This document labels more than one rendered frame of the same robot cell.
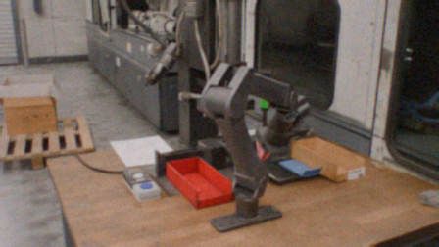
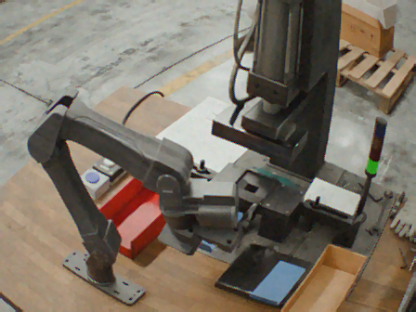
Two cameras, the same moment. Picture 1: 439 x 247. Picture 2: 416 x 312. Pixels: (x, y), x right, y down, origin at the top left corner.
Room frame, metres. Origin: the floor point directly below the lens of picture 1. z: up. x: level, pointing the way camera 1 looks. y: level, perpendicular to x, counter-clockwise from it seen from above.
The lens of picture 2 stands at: (0.69, -0.92, 1.86)
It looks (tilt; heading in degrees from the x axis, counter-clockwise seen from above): 34 degrees down; 53
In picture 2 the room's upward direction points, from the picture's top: 6 degrees clockwise
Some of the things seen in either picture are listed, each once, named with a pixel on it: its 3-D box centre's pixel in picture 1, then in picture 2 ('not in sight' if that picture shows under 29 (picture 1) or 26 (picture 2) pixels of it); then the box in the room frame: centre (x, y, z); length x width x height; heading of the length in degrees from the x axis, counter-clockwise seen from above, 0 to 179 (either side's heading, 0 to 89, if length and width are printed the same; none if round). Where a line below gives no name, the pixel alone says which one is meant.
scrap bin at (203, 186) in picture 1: (198, 180); (138, 212); (1.27, 0.06, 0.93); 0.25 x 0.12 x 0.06; 27
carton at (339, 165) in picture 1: (325, 159); (325, 293); (1.46, -0.39, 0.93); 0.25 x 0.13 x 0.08; 27
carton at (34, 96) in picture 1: (31, 103); (367, 17); (4.43, 1.96, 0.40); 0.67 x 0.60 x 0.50; 19
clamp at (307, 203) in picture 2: not in sight; (327, 219); (1.62, -0.19, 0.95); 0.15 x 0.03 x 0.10; 117
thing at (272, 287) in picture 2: (300, 165); (279, 280); (1.40, -0.28, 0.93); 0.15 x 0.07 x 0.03; 26
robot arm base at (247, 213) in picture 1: (247, 206); (98, 267); (1.08, -0.08, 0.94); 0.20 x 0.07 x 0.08; 117
